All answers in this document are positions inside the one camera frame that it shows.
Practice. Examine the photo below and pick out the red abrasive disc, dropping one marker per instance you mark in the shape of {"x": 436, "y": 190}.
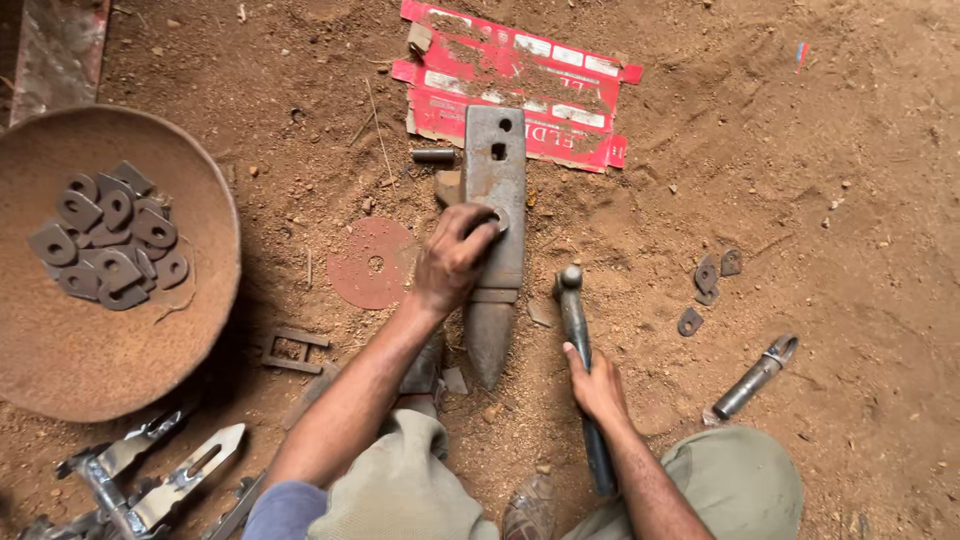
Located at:
{"x": 360, "y": 270}

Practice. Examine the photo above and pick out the rusty round metal pan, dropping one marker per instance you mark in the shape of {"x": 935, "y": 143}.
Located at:
{"x": 97, "y": 360}

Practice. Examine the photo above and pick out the rectangular metal frame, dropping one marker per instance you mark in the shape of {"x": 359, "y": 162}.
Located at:
{"x": 296, "y": 364}

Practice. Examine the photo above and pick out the small flat metal scrap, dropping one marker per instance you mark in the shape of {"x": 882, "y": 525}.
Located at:
{"x": 539, "y": 313}
{"x": 454, "y": 380}

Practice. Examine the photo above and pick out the person's blue sleeve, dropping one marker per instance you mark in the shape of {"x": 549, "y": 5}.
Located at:
{"x": 281, "y": 514}

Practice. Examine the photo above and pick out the grey steel anvil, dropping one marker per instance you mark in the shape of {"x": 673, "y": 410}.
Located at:
{"x": 491, "y": 172}

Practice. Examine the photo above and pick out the heap of shiny metal brackets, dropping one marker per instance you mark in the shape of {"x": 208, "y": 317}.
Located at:
{"x": 97, "y": 480}

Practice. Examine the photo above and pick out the flattened red cardboard box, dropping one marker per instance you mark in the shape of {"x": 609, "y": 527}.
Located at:
{"x": 517, "y": 82}

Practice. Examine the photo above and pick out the person's left fingers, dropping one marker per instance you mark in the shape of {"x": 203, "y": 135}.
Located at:
{"x": 466, "y": 221}

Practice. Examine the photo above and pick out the shiny slotted pointed metal bar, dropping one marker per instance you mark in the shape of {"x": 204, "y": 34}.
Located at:
{"x": 180, "y": 480}

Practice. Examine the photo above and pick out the holed metal tab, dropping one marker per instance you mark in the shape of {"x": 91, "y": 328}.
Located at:
{"x": 705, "y": 298}
{"x": 731, "y": 262}
{"x": 689, "y": 322}
{"x": 706, "y": 276}

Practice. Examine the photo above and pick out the person's left hand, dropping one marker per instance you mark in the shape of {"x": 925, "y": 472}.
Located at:
{"x": 450, "y": 262}

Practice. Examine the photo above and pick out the person's brown shoe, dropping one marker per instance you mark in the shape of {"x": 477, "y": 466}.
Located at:
{"x": 529, "y": 510}

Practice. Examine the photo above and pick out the rusty flat metal bar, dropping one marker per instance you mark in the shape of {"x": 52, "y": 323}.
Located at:
{"x": 307, "y": 401}

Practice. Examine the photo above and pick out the steel ball-peen hammer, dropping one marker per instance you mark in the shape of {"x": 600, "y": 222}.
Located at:
{"x": 576, "y": 315}

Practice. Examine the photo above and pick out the person's grey shoe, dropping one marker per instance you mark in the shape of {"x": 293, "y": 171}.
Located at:
{"x": 424, "y": 371}

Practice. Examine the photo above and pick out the person's right hand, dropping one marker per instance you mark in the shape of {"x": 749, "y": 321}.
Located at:
{"x": 600, "y": 394}

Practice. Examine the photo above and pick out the short metal cylinder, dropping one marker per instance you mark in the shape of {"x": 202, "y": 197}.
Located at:
{"x": 433, "y": 155}

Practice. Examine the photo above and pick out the rusty metal sheet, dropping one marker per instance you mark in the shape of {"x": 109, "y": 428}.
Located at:
{"x": 56, "y": 52}

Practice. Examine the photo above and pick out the small holed metal plate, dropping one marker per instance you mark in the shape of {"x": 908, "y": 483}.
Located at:
{"x": 501, "y": 219}

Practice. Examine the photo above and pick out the person's khaki trousers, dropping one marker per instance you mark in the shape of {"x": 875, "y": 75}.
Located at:
{"x": 720, "y": 487}

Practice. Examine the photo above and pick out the pile of holed metal plates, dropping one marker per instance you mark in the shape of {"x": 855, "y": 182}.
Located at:
{"x": 112, "y": 232}

